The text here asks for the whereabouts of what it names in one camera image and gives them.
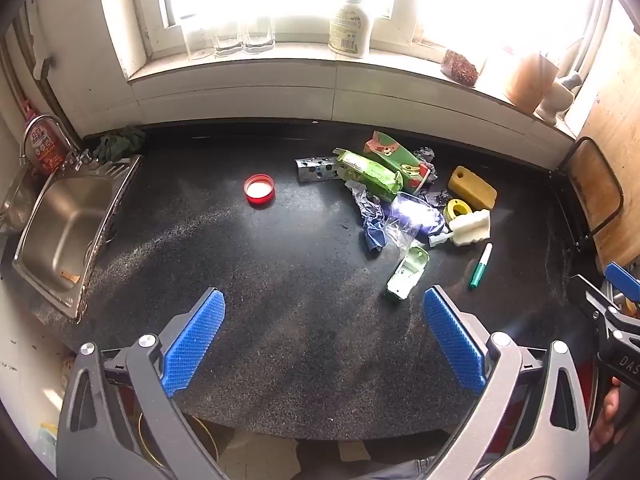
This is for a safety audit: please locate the yellow tape roll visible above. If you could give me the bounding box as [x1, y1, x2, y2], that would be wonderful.
[444, 198, 475, 221]

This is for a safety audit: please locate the steel bowl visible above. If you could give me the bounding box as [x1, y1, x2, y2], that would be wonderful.
[0, 180, 28, 233]

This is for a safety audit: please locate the wooden cutting board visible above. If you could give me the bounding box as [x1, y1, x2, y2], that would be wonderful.
[567, 140, 621, 233]

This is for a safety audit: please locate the green marker pen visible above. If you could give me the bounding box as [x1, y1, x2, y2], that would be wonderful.
[468, 242, 494, 290]

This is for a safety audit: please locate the red jar lid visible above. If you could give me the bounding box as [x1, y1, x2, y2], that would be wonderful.
[243, 173, 277, 207]

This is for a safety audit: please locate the green snack bag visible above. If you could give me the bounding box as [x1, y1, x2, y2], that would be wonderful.
[363, 130, 432, 196]

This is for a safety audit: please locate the white detergent bottle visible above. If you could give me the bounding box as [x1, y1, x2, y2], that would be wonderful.
[328, 0, 372, 58]

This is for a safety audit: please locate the silver dotted wrapper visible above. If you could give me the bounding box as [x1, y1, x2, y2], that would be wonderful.
[295, 156, 346, 184]

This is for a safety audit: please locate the light green plastic case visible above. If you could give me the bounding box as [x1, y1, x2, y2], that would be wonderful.
[386, 246, 431, 305]

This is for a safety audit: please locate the dark green cloth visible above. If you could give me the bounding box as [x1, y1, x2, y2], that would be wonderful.
[92, 126, 147, 163]

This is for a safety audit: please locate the black metal rack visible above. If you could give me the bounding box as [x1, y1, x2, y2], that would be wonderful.
[550, 136, 625, 256]

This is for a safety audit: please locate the yellow sponge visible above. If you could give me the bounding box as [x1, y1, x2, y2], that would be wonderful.
[447, 166, 498, 211]

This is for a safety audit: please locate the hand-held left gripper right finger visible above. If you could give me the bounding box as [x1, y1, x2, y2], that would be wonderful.
[422, 285, 593, 480]

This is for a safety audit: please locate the clear plastic cup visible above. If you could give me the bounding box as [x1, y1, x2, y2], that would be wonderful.
[385, 220, 423, 256]

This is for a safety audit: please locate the purple-blue toothpaste tube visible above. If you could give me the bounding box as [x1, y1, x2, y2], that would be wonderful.
[387, 192, 447, 238]

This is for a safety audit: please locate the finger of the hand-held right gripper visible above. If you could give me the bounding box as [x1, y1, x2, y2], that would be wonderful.
[604, 261, 640, 311]
[567, 274, 626, 326]

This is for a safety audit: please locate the round metal basin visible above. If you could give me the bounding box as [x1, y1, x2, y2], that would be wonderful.
[137, 410, 221, 471]

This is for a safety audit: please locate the red bottle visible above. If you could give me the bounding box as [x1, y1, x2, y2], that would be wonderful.
[27, 127, 66, 176]

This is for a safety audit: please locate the crumpled dark blue wrapper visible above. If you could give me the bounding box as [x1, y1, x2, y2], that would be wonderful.
[362, 210, 388, 256]

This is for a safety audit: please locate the green snack packet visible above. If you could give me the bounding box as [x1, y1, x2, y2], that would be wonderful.
[333, 148, 404, 205]

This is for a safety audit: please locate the chrome faucet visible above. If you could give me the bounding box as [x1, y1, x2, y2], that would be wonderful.
[21, 114, 91, 166]

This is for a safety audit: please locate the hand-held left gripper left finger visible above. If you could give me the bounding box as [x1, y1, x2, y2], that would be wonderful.
[56, 287, 227, 480]

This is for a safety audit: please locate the person's right hand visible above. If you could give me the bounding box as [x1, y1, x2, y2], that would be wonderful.
[590, 379, 626, 453]

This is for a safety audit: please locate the bamboo container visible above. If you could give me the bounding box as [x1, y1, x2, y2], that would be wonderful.
[504, 52, 560, 115]

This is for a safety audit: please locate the white stone mortar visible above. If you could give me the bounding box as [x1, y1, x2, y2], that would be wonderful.
[534, 80, 581, 126]

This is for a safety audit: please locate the stainless steel sink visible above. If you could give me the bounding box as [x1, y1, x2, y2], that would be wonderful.
[12, 155, 142, 320]

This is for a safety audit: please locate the white sponge brush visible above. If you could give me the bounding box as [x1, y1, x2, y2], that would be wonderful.
[428, 210, 492, 249]

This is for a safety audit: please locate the clear drinking glass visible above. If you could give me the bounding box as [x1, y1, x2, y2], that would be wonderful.
[242, 17, 276, 54]
[182, 22, 216, 61]
[212, 20, 246, 57]

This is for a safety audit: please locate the plywood board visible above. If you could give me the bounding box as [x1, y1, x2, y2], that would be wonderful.
[575, 0, 640, 271]

